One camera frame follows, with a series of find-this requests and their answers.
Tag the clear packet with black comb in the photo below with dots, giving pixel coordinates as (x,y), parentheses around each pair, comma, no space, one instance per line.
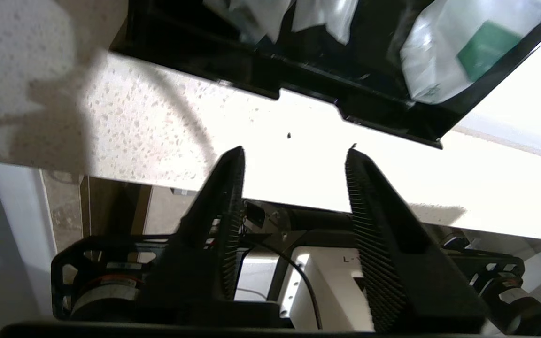
(256,16)

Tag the white robot torso body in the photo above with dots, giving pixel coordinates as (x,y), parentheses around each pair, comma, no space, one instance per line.
(331,291)

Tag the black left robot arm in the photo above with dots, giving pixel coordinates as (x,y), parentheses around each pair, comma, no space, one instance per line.
(101,281)

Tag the small clear green-label packet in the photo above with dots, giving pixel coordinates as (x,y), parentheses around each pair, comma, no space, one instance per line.
(444,61)

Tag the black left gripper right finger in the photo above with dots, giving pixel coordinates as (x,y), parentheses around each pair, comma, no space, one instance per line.
(402,277)

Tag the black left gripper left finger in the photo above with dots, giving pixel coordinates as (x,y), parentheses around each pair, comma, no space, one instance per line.
(200,263)

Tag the black tray with white liner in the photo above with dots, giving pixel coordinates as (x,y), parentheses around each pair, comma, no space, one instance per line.
(233,61)

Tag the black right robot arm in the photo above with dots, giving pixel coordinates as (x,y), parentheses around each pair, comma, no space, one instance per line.
(505,291)

